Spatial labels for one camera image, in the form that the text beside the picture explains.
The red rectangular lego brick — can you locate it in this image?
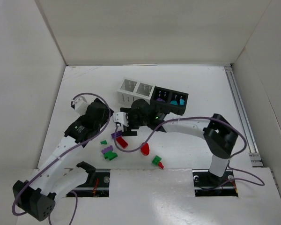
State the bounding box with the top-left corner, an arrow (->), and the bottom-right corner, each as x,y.
116,136 -> 128,149

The purple studded lego brick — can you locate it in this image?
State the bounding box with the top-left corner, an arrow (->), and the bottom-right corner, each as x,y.
101,145 -> 113,154

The green notched lego brick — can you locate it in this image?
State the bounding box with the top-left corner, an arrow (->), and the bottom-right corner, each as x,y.
104,151 -> 118,161

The teal round lego piece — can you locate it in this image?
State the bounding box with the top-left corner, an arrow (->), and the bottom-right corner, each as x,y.
170,100 -> 178,105

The blue rectangular lego brick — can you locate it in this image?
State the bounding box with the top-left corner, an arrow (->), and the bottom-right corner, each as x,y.
179,99 -> 185,105

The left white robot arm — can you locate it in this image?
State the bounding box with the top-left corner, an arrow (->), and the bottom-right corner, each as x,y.
12,97 -> 113,222

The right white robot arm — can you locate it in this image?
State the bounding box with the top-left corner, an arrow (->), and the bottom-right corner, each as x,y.
113,99 -> 240,177

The red oval lego piece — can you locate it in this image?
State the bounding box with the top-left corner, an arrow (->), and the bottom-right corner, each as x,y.
140,143 -> 150,156

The white double container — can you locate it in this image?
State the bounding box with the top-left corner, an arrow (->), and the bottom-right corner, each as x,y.
117,77 -> 155,107

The black double container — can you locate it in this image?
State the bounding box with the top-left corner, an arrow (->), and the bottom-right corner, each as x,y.
150,86 -> 189,115

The green square lego brick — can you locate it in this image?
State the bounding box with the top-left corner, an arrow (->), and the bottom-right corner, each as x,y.
152,155 -> 162,166

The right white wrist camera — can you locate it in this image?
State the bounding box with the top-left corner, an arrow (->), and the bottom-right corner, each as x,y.
112,112 -> 129,127

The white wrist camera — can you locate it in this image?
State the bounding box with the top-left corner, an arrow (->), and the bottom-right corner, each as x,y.
71,97 -> 89,116
112,112 -> 129,127

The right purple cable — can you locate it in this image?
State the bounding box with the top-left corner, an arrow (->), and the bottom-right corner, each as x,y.
113,116 -> 265,187

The purple cable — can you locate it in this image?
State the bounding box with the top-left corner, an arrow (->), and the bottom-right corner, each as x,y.
113,116 -> 265,187
11,93 -> 112,225

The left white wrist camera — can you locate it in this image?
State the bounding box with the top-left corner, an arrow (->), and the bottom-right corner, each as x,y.
71,97 -> 89,116

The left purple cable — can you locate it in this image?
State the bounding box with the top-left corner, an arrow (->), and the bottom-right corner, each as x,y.
11,93 -> 112,225

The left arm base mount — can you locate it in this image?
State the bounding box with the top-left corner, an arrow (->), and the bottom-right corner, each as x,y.
72,169 -> 111,198

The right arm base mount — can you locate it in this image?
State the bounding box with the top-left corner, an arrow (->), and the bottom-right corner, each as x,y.
192,169 -> 238,197

